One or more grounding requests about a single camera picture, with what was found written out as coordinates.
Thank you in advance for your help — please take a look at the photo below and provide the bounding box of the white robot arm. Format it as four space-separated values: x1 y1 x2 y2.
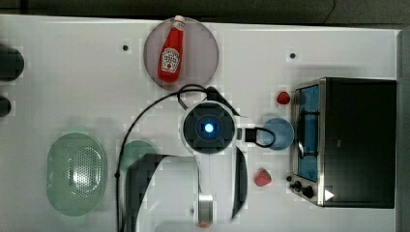
119 101 248 232

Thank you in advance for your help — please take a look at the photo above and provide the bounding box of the black toaster oven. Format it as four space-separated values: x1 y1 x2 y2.
287 77 396 209

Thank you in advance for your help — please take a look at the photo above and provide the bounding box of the grey round plate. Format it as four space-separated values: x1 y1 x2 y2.
143 17 219 92

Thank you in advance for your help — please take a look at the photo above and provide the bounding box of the red ketchup bottle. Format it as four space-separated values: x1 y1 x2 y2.
158 15 185 83

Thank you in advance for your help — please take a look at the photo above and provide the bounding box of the blue round plate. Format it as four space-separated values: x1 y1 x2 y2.
261 118 294 151

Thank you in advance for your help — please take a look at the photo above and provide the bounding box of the green metal mug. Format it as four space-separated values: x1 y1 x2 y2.
120 140 156 171

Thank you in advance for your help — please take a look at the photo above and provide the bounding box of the small red toy fruit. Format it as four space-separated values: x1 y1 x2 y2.
277 91 290 104

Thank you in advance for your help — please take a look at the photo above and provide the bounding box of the red toy strawberry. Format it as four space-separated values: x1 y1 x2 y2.
254 168 272 187

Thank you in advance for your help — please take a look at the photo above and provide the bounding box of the green oval colander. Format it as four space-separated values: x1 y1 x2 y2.
46 132 107 217

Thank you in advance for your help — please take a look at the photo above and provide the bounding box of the black cylinder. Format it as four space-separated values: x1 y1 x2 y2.
0 44 24 81

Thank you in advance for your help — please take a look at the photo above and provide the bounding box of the black cable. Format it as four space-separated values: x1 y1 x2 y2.
114 84 246 232

